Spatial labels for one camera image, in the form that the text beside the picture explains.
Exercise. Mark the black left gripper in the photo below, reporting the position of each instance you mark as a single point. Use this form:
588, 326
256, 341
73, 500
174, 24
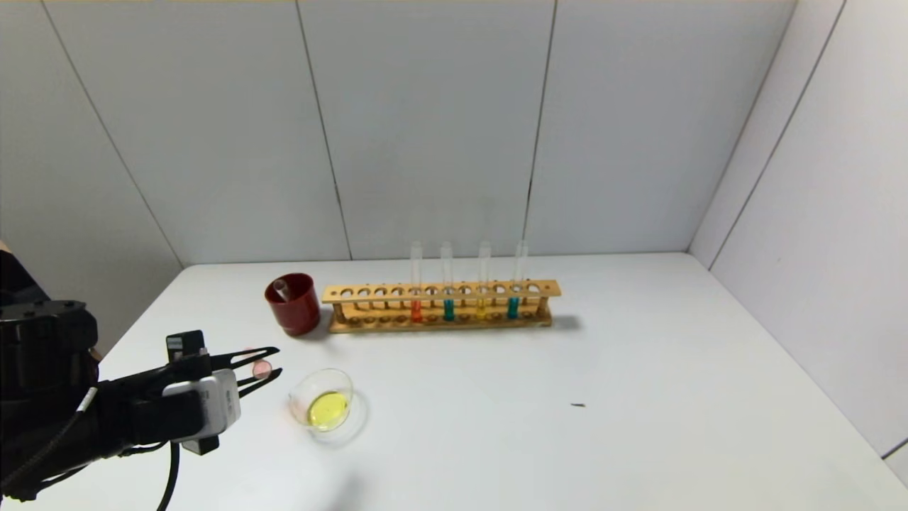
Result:
191, 363

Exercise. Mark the red pigment glass test tube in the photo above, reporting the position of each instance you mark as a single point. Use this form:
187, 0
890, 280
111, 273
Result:
416, 312
262, 369

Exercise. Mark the yellow pigment glass test tube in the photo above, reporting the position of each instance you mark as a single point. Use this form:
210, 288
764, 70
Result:
281, 289
482, 309

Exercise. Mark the wooden test tube rack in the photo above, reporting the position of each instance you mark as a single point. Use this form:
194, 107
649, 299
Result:
440, 290

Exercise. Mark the teal pigment glass test tube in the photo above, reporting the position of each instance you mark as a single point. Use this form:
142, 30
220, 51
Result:
512, 309
448, 311

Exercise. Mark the dark red cup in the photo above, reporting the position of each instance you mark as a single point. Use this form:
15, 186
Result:
298, 316

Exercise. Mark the clear glass beaker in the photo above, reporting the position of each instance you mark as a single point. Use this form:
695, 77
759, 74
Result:
326, 410

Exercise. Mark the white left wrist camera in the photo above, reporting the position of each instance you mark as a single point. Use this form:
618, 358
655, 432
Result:
216, 401

